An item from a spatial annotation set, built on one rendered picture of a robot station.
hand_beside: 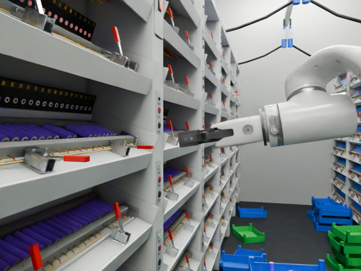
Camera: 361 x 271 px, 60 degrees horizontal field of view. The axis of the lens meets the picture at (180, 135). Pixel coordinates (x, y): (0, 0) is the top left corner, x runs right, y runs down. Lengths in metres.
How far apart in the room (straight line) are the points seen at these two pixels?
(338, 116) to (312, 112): 0.04
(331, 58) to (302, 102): 0.09
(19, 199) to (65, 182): 0.09
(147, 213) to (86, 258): 0.27
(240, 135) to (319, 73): 0.19
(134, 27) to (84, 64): 0.37
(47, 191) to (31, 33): 0.22
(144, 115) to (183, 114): 0.70
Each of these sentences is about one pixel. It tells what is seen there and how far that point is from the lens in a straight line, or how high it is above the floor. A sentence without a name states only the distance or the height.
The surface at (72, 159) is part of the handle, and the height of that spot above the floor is 0.97.
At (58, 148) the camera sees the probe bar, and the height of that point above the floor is 0.98.
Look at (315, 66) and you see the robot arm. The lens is 0.65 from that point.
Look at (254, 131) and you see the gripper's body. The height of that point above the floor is 1.01.
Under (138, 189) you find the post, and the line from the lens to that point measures 0.89.
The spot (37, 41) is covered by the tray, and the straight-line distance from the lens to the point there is 0.48.
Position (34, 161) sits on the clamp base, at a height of 0.97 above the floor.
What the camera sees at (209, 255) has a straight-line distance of 2.24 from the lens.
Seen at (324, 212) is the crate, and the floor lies 0.19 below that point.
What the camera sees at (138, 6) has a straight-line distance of 0.85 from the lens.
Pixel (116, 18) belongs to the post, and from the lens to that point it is 0.96.
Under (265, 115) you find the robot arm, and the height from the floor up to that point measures 1.04.
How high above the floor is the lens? 1.02
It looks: 1 degrees down
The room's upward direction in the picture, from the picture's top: straight up
